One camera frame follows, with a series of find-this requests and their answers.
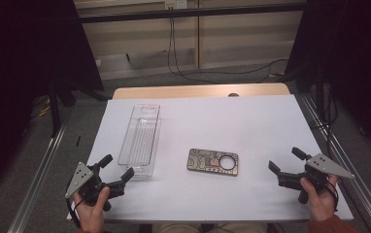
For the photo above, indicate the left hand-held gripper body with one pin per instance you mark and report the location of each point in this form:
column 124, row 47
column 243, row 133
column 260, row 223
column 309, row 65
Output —
column 86, row 184

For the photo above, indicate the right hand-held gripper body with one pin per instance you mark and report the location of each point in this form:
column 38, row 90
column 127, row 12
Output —
column 316, row 174

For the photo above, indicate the patterned phone case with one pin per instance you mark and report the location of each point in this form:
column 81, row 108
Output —
column 212, row 161

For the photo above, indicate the person's right hand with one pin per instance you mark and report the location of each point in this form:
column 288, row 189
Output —
column 319, row 204

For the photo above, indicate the person's left hand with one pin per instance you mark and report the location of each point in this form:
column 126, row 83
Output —
column 91, row 216

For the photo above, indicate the clear plastic tray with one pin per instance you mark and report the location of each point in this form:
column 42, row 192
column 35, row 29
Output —
column 140, row 139

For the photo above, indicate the black stand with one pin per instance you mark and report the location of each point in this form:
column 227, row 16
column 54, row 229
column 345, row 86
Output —
column 54, row 106
column 319, row 97

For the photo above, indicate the white board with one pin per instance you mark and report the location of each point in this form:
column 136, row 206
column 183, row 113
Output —
column 222, row 126

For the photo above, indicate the black curtain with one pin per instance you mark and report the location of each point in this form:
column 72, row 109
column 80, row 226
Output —
column 352, row 64
column 18, row 81

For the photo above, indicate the wooden table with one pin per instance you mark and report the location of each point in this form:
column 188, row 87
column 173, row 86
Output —
column 190, row 91

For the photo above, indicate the black horizontal bar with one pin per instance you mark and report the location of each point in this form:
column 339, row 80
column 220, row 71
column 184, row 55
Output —
column 190, row 13

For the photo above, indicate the metal floor rail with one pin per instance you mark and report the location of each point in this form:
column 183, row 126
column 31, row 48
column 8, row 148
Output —
column 345, row 155
column 38, row 174

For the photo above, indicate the white wall socket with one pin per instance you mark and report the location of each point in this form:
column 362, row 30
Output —
column 175, row 4

